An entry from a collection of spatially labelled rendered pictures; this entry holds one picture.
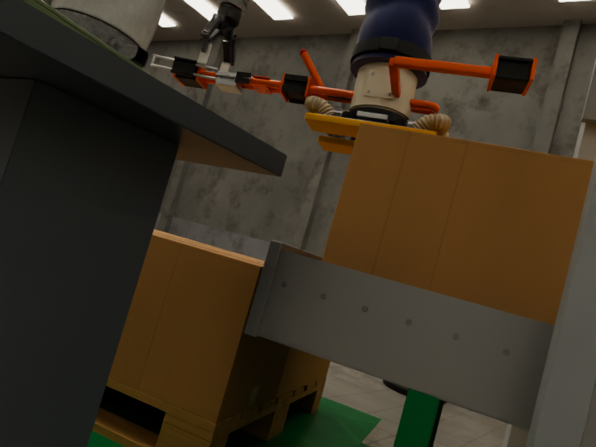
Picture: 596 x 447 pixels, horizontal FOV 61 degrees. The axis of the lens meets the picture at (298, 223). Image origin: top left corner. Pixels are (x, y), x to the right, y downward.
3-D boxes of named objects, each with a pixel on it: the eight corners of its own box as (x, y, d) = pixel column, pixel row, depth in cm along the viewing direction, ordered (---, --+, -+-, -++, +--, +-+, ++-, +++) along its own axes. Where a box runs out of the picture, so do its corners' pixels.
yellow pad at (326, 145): (432, 168, 152) (435, 152, 153) (433, 160, 143) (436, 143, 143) (323, 150, 161) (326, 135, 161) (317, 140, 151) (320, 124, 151)
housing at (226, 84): (243, 95, 157) (246, 82, 158) (235, 86, 151) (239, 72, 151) (222, 92, 159) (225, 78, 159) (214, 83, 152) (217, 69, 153)
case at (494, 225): (564, 349, 137) (598, 207, 140) (595, 362, 100) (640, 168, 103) (354, 288, 159) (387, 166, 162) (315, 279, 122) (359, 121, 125)
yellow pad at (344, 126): (435, 150, 134) (438, 132, 134) (436, 138, 124) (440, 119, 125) (310, 130, 142) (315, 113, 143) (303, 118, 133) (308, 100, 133)
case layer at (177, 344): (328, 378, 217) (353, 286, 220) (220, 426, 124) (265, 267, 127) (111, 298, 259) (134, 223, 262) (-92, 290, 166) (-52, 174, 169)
